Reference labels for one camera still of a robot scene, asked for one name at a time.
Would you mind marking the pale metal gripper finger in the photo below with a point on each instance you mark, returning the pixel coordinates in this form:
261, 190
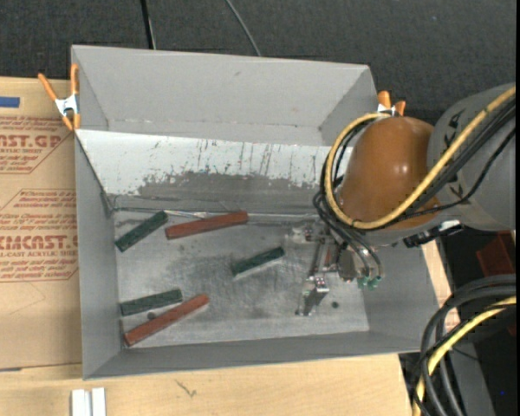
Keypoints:
304, 234
315, 295

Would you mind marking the dark green flat block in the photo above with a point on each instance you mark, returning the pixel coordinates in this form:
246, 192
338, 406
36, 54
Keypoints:
257, 261
151, 302
141, 231

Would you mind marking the grey metal bin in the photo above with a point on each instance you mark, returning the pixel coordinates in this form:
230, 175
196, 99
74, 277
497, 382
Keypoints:
225, 288

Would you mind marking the red-brown flat block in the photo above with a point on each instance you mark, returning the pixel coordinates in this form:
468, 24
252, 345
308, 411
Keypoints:
206, 225
167, 320

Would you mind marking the brown cardboard board red print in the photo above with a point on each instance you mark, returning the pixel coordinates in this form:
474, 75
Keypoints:
34, 215

